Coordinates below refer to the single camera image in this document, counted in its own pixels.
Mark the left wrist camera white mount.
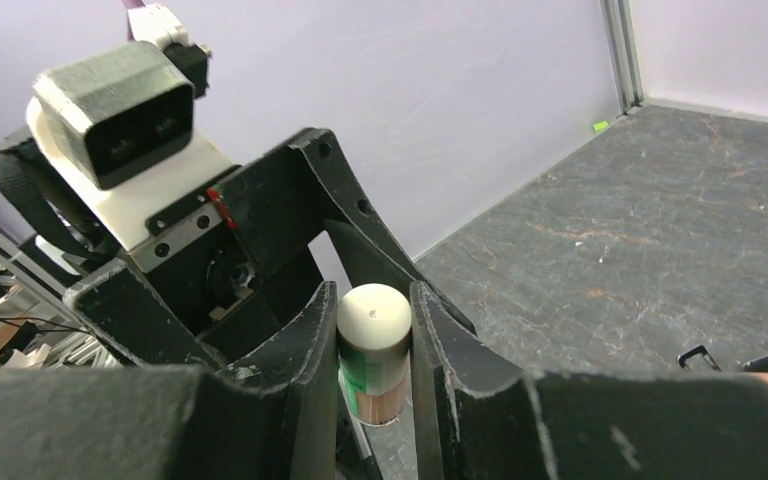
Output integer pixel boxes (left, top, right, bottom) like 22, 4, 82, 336
26, 1, 234, 252

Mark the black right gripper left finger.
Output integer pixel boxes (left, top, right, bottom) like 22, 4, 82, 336
221, 281, 339, 479

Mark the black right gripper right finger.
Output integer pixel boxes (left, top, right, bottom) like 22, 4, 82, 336
410, 282, 537, 479

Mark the white cap nail polish bottle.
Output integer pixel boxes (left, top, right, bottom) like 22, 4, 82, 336
337, 283, 412, 427

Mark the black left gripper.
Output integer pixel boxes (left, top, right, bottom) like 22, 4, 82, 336
65, 127, 478, 372

